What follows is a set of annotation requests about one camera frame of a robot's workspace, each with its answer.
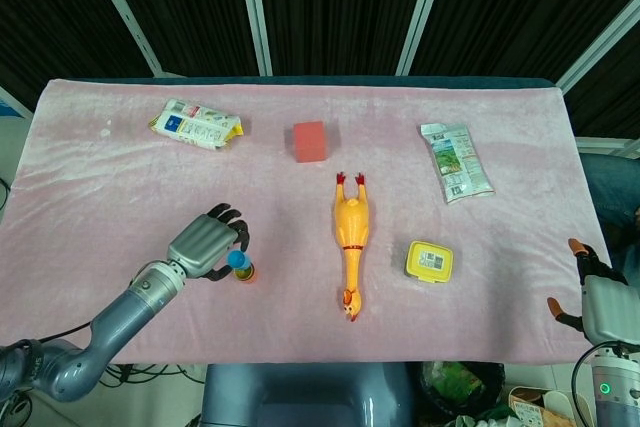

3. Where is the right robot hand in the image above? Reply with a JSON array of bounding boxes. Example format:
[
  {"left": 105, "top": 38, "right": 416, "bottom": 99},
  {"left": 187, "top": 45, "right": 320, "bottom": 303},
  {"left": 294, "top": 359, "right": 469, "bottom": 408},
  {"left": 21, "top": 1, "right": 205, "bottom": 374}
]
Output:
[{"left": 546, "top": 235, "right": 640, "bottom": 348}]

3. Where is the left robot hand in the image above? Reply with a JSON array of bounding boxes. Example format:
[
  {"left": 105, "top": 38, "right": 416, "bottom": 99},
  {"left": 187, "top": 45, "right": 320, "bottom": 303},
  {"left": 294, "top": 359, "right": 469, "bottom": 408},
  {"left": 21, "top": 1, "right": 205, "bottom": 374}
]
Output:
[{"left": 167, "top": 203, "right": 251, "bottom": 283}]

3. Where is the large orange plastic cup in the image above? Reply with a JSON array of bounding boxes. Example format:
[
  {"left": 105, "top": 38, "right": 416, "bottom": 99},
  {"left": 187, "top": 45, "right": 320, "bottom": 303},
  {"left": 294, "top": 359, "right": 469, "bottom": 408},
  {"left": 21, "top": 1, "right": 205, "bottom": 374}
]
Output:
[{"left": 232, "top": 266, "right": 259, "bottom": 287}]

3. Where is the white and yellow snack bag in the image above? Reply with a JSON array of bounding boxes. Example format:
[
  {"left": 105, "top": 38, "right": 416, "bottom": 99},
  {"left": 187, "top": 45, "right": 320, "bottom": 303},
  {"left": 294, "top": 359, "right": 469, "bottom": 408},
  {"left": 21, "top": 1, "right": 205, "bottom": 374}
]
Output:
[{"left": 147, "top": 98, "right": 245, "bottom": 151}]

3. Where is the printed cardboard box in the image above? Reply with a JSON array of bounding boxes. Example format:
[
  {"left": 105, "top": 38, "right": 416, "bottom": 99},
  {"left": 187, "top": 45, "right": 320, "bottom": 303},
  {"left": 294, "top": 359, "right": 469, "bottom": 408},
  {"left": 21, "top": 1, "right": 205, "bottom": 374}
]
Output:
[{"left": 508, "top": 386, "right": 594, "bottom": 427}]

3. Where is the pink plush table cloth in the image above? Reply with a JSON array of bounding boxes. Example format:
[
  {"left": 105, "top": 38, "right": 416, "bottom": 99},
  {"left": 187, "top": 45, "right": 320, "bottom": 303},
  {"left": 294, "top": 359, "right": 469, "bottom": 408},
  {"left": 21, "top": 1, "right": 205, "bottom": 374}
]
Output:
[{"left": 0, "top": 78, "right": 624, "bottom": 366}]

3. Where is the red foam cube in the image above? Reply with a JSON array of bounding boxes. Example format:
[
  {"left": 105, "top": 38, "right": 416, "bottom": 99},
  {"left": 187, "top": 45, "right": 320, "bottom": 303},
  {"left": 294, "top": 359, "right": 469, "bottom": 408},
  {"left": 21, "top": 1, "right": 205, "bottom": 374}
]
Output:
[{"left": 292, "top": 120, "right": 329, "bottom": 164}]

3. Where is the yellow rubber chicken toy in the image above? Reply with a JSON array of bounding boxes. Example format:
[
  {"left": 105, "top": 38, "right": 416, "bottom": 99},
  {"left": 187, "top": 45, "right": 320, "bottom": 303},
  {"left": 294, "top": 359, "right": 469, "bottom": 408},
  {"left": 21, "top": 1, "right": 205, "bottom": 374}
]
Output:
[{"left": 333, "top": 171, "right": 371, "bottom": 323}]

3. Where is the black bin bag with rubbish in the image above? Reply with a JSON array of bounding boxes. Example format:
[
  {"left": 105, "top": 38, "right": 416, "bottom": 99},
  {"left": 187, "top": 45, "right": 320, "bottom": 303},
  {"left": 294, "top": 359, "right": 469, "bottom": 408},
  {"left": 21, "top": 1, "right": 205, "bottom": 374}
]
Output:
[{"left": 418, "top": 361, "right": 506, "bottom": 427}]

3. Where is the blue-grey robot torso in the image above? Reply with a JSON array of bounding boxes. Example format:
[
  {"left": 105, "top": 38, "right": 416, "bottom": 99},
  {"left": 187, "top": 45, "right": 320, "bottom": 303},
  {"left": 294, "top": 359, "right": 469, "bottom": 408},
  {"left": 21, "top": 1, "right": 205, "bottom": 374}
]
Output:
[{"left": 199, "top": 361, "right": 416, "bottom": 427}]

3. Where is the green tub with yellow lid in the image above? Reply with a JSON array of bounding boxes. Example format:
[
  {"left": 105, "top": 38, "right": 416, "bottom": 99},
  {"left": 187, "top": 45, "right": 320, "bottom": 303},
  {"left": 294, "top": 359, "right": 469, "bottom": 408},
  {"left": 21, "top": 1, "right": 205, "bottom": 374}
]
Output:
[{"left": 404, "top": 240, "right": 456, "bottom": 285}]

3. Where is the green and white snack bag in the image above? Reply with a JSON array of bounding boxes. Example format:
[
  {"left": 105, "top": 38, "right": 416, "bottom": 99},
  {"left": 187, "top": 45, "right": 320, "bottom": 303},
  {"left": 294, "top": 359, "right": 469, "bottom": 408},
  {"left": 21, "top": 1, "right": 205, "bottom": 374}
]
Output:
[{"left": 419, "top": 122, "right": 496, "bottom": 206}]

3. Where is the white and blue sign board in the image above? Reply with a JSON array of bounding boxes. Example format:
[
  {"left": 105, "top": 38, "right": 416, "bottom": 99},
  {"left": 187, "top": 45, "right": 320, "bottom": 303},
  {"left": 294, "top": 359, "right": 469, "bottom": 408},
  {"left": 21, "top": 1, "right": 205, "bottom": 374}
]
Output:
[{"left": 0, "top": 86, "right": 32, "bottom": 121}]

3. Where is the black curtain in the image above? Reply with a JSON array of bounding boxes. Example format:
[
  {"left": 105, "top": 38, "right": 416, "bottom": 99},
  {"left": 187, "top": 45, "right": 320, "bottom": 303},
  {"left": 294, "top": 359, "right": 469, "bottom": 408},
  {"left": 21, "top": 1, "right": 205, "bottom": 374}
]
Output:
[{"left": 0, "top": 0, "right": 640, "bottom": 138}]

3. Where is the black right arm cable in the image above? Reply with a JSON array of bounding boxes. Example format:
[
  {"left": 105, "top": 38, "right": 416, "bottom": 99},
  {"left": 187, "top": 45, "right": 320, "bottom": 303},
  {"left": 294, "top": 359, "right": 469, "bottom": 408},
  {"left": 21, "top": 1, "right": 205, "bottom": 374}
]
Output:
[{"left": 572, "top": 341, "right": 634, "bottom": 427}]

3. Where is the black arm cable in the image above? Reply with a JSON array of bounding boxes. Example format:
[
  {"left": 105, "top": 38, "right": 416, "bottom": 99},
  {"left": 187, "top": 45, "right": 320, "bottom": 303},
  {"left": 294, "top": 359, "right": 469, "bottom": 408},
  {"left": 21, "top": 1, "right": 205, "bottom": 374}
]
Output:
[
  {"left": 0, "top": 319, "right": 96, "bottom": 427},
  {"left": 572, "top": 341, "right": 634, "bottom": 427}
]

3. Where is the black floor cable tangle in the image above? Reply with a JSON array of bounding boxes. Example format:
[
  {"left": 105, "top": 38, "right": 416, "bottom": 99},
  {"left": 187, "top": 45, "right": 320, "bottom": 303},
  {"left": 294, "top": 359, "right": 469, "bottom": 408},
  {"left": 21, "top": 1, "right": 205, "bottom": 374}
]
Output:
[{"left": 99, "top": 361, "right": 206, "bottom": 391}]

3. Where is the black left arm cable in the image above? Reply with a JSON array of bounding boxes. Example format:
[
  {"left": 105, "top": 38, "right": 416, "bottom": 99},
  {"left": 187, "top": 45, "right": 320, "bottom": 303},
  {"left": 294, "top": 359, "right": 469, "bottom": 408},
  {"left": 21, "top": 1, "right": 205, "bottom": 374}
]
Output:
[{"left": 0, "top": 319, "right": 96, "bottom": 427}]

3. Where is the white frame post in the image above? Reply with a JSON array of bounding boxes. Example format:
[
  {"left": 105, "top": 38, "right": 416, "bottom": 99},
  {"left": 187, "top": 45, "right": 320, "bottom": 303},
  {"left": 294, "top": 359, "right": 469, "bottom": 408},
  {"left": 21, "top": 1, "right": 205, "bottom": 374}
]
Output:
[
  {"left": 82, "top": 0, "right": 164, "bottom": 76},
  {"left": 394, "top": 0, "right": 454, "bottom": 76},
  {"left": 234, "top": 0, "right": 274, "bottom": 76},
  {"left": 554, "top": 1, "right": 640, "bottom": 93}
]

